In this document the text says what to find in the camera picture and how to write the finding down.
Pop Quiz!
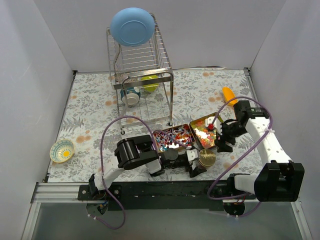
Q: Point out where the square tin of star candies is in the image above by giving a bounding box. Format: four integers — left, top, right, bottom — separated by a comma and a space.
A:
189, 112, 217, 150

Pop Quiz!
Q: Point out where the gold round jar lid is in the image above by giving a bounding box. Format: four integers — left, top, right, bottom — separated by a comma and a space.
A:
199, 149, 216, 163

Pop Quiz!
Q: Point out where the gold tin of small items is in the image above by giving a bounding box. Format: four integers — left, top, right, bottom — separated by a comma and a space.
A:
153, 124, 195, 152

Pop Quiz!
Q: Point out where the yellow plastic scoop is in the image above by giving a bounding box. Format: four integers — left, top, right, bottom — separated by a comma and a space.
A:
222, 86, 238, 107

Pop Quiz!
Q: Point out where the clear plastic jar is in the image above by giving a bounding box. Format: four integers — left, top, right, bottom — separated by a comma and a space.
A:
195, 159, 215, 173

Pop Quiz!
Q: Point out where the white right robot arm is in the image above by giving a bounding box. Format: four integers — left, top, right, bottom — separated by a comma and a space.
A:
206, 100, 305, 202

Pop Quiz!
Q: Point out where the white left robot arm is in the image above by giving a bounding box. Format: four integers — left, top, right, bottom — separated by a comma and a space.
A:
88, 135, 207, 200

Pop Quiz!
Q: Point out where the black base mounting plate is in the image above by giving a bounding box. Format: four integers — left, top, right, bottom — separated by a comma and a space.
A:
77, 180, 240, 211

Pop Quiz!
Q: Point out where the floral patterned table mat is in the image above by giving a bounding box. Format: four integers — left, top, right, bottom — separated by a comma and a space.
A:
48, 69, 263, 183

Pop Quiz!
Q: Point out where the green bowl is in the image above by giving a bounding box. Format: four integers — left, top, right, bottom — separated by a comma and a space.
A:
139, 74, 160, 93

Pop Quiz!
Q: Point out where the blue and white mug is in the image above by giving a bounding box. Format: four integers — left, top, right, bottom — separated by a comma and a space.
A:
120, 87, 141, 106

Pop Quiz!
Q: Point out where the patterned ceramic bowl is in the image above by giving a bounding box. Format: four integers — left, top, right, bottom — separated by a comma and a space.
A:
49, 139, 75, 164

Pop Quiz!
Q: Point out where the blue plate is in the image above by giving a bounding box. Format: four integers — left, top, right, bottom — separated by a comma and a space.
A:
109, 7, 155, 47

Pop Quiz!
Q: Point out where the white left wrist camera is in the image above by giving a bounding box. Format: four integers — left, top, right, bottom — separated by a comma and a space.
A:
186, 148, 199, 167

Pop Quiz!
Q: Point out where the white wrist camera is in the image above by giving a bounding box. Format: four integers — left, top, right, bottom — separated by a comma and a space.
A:
204, 116, 222, 135
186, 148, 199, 167

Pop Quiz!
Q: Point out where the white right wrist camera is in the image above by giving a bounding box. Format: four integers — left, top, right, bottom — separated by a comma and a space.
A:
204, 116, 222, 135

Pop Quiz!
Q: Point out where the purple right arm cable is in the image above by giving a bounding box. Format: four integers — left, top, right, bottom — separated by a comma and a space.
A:
206, 96, 275, 217

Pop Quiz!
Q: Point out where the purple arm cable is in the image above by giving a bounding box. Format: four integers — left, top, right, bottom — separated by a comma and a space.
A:
206, 96, 275, 217
99, 115, 191, 230

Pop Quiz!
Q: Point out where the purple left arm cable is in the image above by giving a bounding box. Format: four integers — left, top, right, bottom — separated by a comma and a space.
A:
99, 115, 191, 230

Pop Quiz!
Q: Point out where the steel wire dish rack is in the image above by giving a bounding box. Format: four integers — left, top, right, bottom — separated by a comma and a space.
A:
106, 23, 174, 126

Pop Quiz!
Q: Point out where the aluminium table edge rail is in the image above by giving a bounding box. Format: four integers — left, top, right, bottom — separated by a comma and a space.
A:
22, 181, 312, 240

